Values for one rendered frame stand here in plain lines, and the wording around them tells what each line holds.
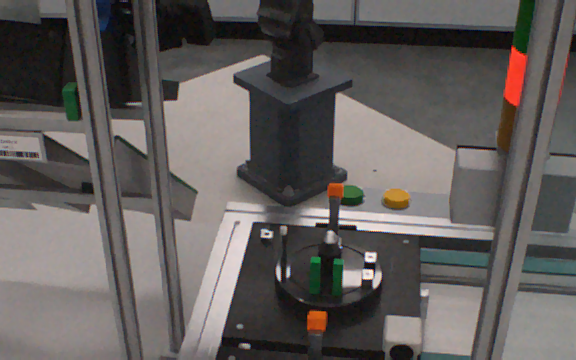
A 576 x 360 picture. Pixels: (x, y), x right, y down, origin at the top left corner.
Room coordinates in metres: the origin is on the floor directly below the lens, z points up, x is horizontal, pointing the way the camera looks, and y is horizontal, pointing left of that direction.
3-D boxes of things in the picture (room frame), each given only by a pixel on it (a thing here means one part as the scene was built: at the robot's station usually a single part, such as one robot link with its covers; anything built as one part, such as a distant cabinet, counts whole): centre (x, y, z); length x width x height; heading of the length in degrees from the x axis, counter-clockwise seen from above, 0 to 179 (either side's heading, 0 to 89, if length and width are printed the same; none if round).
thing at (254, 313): (0.83, -0.06, 0.96); 0.24 x 0.24 x 0.02; 83
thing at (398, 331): (0.72, -0.14, 0.97); 0.05 x 0.05 x 0.04; 83
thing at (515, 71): (0.69, -0.23, 1.33); 0.05 x 0.05 x 0.05
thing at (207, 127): (1.23, 0.02, 0.84); 0.90 x 0.70 x 0.03; 40
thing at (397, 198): (1.03, -0.17, 0.96); 0.04 x 0.04 x 0.02
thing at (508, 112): (0.69, -0.23, 1.28); 0.05 x 0.05 x 0.05
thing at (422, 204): (1.03, -0.17, 0.93); 0.21 x 0.07 x 0.06; 83
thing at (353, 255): (0.83, -0.06, 0.98); 0.14 x 0.14 x 0.02
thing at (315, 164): (1.26, -0.02, 0.96); 0.15 x 0.15 x 0.20; 40
